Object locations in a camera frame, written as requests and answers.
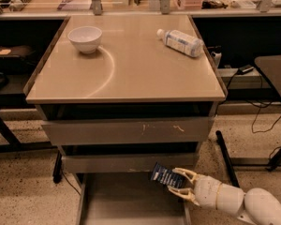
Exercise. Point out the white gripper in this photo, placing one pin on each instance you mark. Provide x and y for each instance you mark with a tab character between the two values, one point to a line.
206	190

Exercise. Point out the grey middle drawer front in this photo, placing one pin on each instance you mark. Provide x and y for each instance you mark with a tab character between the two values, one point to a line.
128	163

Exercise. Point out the black table leg bar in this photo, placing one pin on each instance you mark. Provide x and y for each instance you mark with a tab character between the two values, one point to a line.
225	154

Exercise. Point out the grey drawer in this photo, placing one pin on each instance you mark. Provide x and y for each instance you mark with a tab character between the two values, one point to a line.
127	131
128	163

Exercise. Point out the grey drawer cabinet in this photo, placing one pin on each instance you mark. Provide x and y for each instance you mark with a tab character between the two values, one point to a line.
131	75

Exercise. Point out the dark blue rxbar wrapper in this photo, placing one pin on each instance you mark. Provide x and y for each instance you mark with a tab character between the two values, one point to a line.
166	176

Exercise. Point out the open bottom drawer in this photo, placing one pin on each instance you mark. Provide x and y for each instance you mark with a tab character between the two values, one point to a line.
128	199

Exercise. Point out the black phone device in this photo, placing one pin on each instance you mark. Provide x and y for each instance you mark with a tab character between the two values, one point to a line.
244	69

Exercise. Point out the white ceramic bowl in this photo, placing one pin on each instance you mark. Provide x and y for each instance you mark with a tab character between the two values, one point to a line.
85	39

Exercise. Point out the black left desk leg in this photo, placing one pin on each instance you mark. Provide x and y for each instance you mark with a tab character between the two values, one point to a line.
14	145

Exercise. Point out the grey top drawer front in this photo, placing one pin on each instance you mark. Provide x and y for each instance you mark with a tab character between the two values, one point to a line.
127	131

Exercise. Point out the clear plastic water bottle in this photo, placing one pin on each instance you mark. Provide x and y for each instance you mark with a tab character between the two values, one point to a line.
181	42

